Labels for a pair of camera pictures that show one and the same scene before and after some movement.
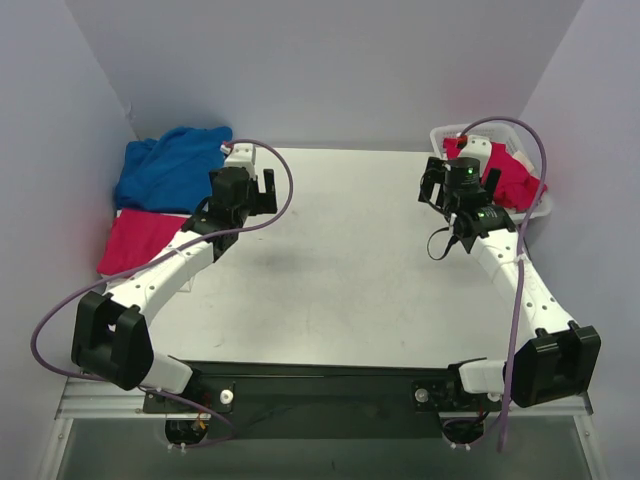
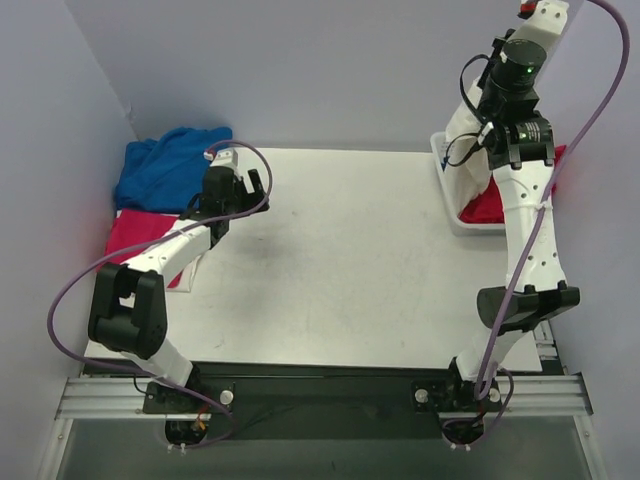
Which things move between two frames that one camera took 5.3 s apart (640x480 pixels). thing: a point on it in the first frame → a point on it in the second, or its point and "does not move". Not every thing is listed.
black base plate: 325,400 does not move
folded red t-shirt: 134,238 does not move
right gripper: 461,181 → 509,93
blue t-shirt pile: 172,174 does not move
